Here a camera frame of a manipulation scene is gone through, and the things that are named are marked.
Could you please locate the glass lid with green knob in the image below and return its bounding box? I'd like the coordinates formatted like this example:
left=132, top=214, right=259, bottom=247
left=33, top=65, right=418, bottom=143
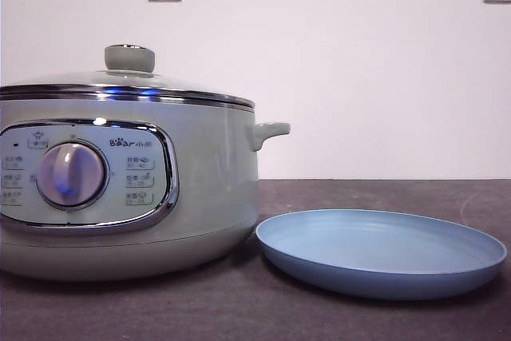
left=0, top=44, right=256, bottom=109

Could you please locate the pale green electric steamer pot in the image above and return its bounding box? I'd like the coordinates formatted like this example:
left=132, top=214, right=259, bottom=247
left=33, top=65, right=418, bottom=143
left=0, top=91, right=291, bottom=281

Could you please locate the blue round plate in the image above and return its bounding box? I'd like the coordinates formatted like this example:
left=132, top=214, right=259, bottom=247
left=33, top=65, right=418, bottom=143
left=254, top=208, right=509, bottom=301

